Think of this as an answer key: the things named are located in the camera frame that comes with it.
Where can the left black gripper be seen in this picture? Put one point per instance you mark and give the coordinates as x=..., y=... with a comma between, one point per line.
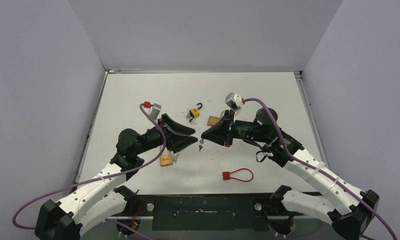
x=177, y=136

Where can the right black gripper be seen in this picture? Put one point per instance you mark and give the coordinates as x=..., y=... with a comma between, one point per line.
x=229, y=128

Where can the brass padlock short shackle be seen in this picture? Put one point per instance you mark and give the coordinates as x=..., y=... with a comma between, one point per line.
x=212, y=120

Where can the keys of yellow padlock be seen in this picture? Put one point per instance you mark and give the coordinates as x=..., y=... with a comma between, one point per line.
x=189, y=118

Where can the yellow black padlock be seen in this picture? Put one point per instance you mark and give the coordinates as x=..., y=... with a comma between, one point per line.
x=194, y=112

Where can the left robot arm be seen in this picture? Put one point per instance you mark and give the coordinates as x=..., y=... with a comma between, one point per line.
x=106, y=195

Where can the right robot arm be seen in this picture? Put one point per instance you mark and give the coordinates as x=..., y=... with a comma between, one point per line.
x=348, y=209

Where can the keys beside long-shackle padlock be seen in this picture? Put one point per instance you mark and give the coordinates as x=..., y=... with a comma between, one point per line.
x=175, y=157

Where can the brass padlock long shackle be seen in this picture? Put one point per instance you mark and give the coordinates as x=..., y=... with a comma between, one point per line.
x=166, y=160

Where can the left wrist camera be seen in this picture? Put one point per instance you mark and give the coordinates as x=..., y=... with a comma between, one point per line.
x=153, y=110

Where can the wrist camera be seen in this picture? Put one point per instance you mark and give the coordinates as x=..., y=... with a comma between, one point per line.
x=234, y=102
x=153, y=110

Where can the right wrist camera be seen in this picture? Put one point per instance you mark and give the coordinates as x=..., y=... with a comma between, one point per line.
x=234, y=102

